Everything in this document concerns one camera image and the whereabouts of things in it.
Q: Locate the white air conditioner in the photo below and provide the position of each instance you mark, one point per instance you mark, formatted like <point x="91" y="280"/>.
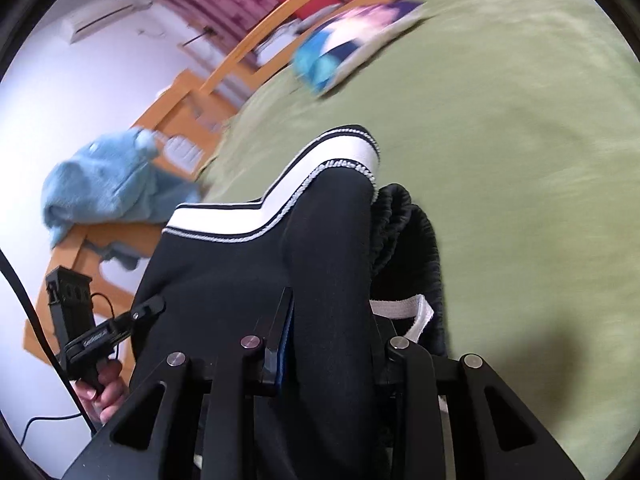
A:
<point x="105" y="17"/>

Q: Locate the white ribbed panel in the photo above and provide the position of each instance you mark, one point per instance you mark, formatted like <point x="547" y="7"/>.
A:
<point x="182" y="149"/>

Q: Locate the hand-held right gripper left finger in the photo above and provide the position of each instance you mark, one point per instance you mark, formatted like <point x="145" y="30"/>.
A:
<point x="284" y="345"/>

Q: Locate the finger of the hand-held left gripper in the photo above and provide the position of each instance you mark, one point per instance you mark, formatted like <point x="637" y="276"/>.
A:
<point x="147" y="307"/>

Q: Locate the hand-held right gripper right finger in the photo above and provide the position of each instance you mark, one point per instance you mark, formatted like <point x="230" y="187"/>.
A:
<point x="415" y="385"/>

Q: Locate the green fleece blanket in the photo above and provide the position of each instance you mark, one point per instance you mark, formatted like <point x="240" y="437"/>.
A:
<point x="500" y="135"/>

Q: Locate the blue plush toy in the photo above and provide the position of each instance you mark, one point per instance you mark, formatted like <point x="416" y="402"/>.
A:
<point x="100" y="180"/>

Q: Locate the patchwork pillow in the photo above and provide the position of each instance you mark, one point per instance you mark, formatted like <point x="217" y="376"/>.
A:
<point x="350" y="35"/>

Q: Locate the wooden nightstand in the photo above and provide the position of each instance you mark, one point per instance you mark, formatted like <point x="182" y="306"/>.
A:
<point x="70" y="255"/>

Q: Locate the wooden bed frame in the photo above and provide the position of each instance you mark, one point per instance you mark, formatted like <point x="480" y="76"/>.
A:
<point x="272" y="20"/>

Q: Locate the black pants with white stripe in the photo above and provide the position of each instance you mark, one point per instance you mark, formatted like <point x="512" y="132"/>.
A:
<point x="225" y="270"/>

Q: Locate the person's left hand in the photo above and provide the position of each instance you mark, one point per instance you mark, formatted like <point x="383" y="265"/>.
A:
<point x="107" y="390"/>

